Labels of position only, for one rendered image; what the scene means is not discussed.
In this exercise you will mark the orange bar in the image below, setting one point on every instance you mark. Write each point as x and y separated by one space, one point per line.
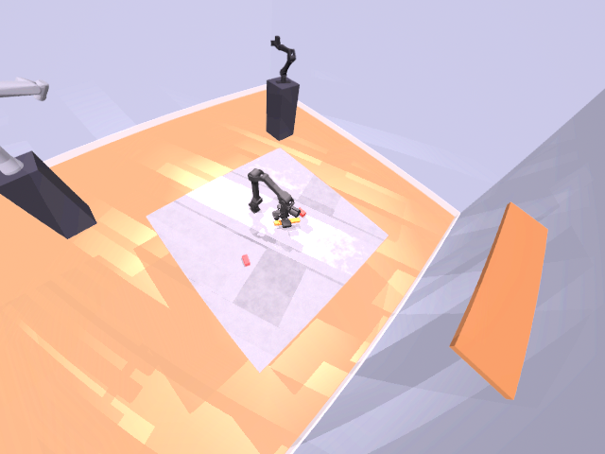
293 220

